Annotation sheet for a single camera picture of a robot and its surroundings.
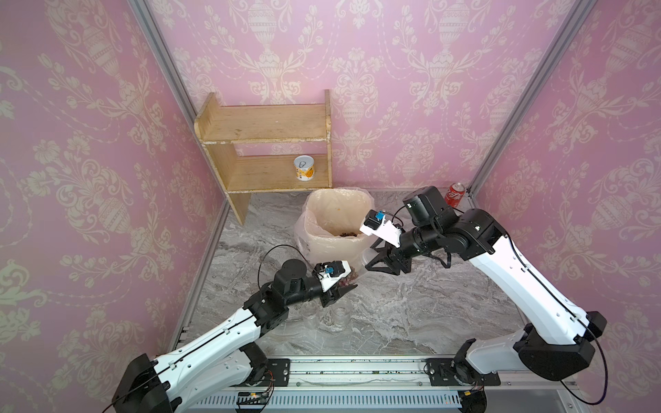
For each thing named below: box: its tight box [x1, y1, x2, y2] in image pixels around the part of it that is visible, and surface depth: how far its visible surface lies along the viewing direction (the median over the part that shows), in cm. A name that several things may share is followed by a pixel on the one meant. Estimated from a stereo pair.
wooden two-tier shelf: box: [193, 89, 334, 225], surface depth 87 cm
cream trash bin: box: [294, 187, 377, 271], surface depth 84 cm
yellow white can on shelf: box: [293, 154, 316, 182], surface depth 96 cm
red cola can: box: [444, 182, 466, 208], surface depth 111 cm
